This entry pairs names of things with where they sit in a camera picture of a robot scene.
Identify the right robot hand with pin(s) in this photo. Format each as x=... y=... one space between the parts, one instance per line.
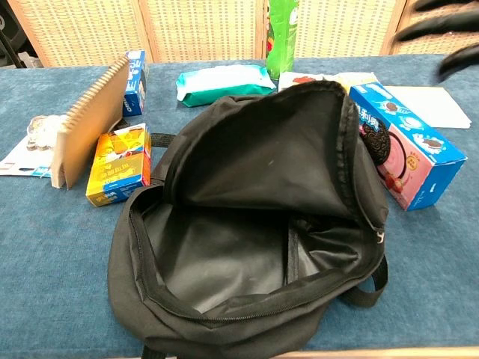
x=460 y=56

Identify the black fabric backpack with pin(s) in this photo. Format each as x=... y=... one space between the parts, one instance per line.
x=243 y=243

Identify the kraft spiral notebook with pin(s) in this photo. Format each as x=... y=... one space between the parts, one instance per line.
x=90 y=119

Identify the white yellow notepad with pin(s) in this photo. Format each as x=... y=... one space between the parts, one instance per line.
x=438 y=106

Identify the orange snack packet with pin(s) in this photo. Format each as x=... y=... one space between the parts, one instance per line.
x=359 y=79

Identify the large blue pink Oreo box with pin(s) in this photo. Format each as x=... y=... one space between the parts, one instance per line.
x=415 y=157

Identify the white red snack packet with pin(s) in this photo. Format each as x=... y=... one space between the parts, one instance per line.
x=295 y=79

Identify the green chips can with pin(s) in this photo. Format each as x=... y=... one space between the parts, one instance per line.
x=281 y=37

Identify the green wet wipes pack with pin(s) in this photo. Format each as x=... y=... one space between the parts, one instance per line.
x=224 y=84

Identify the wicker folding screen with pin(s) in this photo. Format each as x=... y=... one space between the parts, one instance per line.
x=202 y=30

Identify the slim blue Oreo box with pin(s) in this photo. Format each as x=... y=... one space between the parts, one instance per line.
x=135 y=89

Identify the yellow cookie box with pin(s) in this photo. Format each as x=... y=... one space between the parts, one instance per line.
x=119 y=168

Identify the blue table cloth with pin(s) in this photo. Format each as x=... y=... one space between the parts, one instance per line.
x=60 y=243

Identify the black tripod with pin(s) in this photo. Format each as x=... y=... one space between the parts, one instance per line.
x=15 y=56

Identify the correction tape blister pack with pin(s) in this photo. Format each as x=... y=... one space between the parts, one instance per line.
x=22 y=157

